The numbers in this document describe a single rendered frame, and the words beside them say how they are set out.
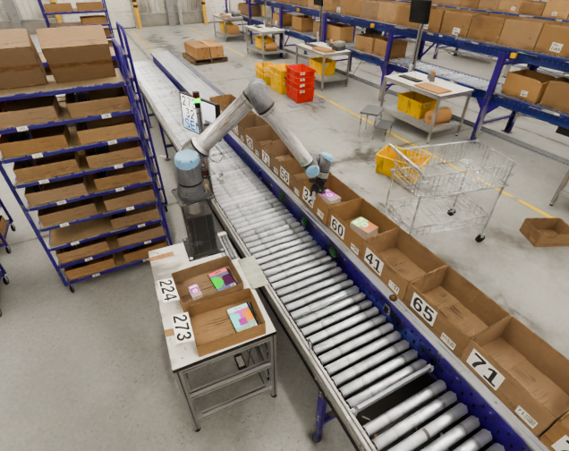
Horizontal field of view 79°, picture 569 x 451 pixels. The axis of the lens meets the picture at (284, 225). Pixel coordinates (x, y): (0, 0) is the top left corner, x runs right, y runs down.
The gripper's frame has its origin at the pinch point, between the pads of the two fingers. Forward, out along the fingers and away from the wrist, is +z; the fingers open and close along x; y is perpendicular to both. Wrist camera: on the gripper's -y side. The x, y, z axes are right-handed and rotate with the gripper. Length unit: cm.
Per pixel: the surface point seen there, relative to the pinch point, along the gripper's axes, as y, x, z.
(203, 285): 22, -86, 45
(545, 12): -370, 809, -237
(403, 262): 74, 26, 6
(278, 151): -97, 21, 2
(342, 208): 20.0, 12.0, -2.9
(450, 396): 146, -3, 27
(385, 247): 60, 22, 4
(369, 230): 44.4, 19.6, 0.4
